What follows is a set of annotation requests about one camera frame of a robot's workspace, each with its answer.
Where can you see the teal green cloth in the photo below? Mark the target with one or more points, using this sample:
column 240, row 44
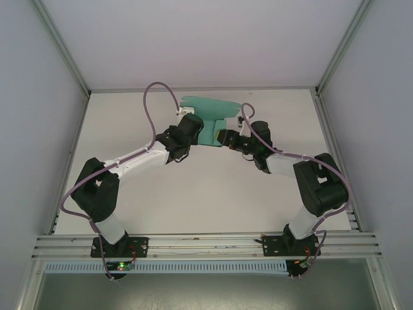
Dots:
column 209, row 108

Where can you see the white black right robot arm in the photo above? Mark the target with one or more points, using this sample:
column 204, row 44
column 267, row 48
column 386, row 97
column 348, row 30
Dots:
column 319, row 193

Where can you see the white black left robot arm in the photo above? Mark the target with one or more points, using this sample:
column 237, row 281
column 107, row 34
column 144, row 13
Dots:
column 96, row 193

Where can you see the small circuit board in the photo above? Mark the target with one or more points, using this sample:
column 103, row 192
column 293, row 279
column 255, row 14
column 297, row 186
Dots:
column 304, row 263

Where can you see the circuit board with green light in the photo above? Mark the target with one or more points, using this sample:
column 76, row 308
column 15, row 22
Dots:
column 121, row 266

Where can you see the thin aluminium table edge rail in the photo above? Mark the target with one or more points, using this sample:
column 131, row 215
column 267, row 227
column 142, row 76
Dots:
column 129, row 89

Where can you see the aluminium side rail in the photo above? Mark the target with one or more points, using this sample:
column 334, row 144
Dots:
column 337, row 145
column 69, row 145

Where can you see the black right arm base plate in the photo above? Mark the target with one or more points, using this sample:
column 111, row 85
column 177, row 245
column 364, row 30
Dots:
column 269, row 247

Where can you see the aluminium frame beam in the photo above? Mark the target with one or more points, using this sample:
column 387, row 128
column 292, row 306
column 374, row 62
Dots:
column 206, row 245

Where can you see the aluminium corner post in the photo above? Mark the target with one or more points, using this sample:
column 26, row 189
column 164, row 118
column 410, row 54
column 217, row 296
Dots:
column 343, row 48
column 61, row 48

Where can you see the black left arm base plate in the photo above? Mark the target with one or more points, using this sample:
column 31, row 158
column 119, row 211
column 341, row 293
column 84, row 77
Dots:
column 142, row 247

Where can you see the black round mount plate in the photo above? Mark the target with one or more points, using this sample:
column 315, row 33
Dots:
column 119, row 276
column 295, row 274

